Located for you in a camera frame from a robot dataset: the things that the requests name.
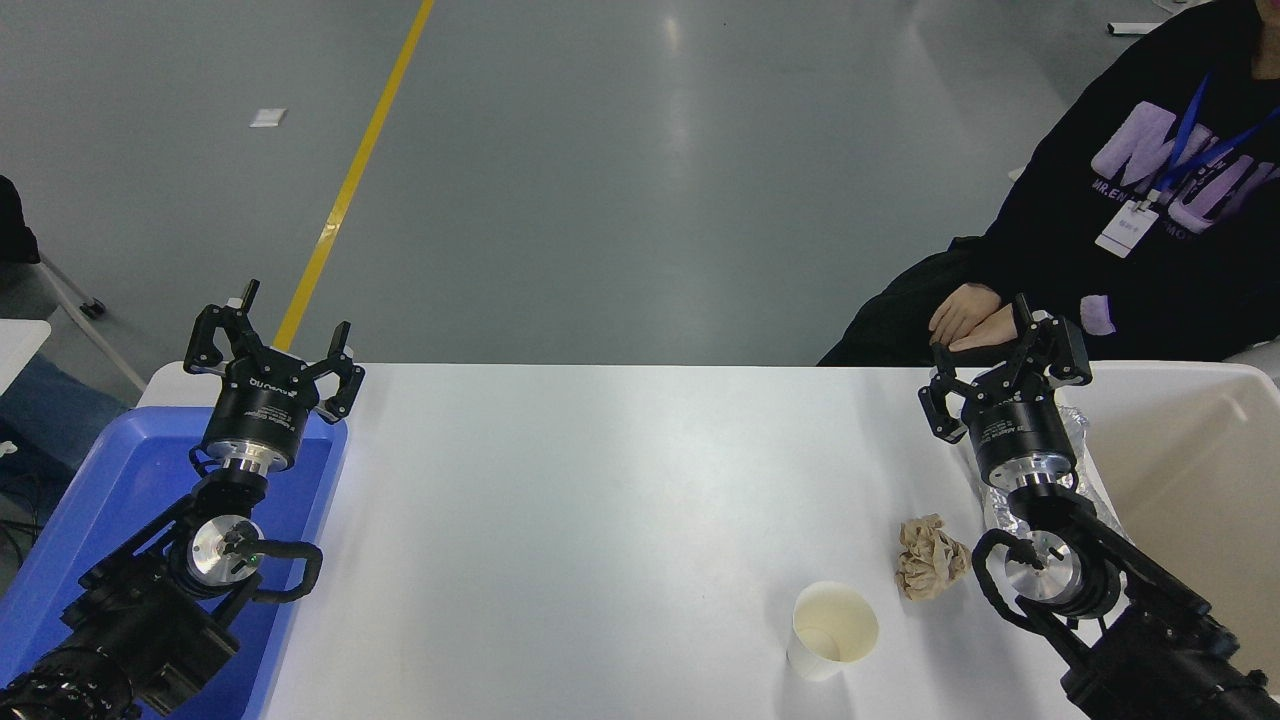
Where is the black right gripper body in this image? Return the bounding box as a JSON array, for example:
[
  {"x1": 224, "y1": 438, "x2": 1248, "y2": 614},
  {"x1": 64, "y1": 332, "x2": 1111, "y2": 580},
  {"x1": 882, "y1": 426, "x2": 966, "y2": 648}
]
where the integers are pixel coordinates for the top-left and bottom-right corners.
[{"x1": 965, "y1": 368, "x2": 1077, "y2": 483}]

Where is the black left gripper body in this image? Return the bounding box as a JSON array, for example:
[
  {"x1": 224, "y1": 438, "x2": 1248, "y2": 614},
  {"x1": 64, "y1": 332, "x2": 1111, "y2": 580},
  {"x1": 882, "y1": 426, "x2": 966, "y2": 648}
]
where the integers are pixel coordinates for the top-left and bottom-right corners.
[{"x1": 203, "y1": 352, "x2": 321, "y2": 459}]

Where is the white paper cup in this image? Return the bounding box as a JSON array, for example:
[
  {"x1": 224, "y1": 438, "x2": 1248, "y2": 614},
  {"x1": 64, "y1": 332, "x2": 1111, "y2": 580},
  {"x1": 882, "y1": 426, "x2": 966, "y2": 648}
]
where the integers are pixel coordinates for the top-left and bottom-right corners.
[{"x1": 786, "y1": 581, "x2": 880, "y2": 683}]

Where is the person's hand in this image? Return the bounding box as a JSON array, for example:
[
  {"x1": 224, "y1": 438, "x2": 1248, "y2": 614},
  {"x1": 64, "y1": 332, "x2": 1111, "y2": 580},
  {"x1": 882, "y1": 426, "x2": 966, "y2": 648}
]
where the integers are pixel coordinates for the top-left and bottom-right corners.
[
  {"x1": 945, "y1": 305, "x2": 1019, "y2": 353},
  {"x1": 928, "y1": 284, "x2": 1003, "y2": 347}
]

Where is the crumpled silver foil tray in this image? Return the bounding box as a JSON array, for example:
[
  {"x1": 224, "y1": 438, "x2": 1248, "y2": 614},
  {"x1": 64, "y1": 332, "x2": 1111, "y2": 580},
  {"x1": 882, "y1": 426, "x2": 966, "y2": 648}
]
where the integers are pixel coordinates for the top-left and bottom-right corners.
[{"x1": 975, "y1": 405, "x2": 1123, "y2": 543}]

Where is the blue plastic tray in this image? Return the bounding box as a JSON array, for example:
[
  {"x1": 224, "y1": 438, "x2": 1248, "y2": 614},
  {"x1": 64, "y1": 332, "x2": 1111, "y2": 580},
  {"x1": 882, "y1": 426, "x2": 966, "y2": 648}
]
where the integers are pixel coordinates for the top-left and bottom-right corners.
[{"x1": 0, "y1": 405, "x2": 349, "y2": 720}]

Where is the crumpled tan paper ball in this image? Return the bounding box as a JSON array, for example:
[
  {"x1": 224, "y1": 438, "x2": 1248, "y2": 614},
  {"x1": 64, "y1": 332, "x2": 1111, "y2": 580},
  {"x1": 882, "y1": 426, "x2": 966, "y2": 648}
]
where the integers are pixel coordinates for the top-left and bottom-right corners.
[{"x1": 893, "y1": 514, "x2": 973, "y2": 602}]

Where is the seated person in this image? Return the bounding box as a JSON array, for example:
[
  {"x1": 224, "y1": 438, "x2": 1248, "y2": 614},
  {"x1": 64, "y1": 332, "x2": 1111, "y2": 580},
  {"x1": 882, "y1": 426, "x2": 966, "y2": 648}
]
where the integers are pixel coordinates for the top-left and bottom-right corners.
[{"x1": 818, "y1": 0, "x2": 1280, "y2": 366}]

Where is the large pale plastic bin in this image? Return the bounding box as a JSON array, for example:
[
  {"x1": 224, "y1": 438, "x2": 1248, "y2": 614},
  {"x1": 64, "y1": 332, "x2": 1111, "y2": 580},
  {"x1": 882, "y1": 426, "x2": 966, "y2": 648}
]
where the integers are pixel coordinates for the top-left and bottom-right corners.
[{"x1": 1055, "y1": 360, "x2": 1280, "y2": 720}]

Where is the white side table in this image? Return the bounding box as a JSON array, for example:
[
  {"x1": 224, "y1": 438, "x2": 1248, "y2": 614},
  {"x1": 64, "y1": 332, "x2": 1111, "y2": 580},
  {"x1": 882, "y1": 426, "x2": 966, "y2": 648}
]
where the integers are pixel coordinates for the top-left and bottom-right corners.
[{"x1": 0, "y1": 319, "x2": 53, "y2": 396}]

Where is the black fabric item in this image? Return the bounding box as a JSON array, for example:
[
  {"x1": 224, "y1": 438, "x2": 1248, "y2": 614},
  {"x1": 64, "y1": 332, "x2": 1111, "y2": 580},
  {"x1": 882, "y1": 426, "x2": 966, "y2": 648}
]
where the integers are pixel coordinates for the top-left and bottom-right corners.
[{"x1": 0, "y1": 175, "x2": 41, "y2": 266}]

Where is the blue lanyard with white badge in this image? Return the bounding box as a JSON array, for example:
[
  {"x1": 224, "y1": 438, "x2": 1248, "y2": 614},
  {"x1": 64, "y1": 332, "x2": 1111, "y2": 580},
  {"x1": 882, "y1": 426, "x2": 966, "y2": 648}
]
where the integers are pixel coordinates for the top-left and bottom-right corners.
[{"x1": 1095, "y1": 68, "x2": 1280, "y2": 259}]

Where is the grey metal frame leg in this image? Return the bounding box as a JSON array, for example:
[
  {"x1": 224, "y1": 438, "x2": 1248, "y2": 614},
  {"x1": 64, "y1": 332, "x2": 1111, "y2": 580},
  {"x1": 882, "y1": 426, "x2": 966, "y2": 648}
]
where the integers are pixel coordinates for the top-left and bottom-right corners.
[{"x1": 35, "y1": 255, "x2": 149, "y2": 393}]

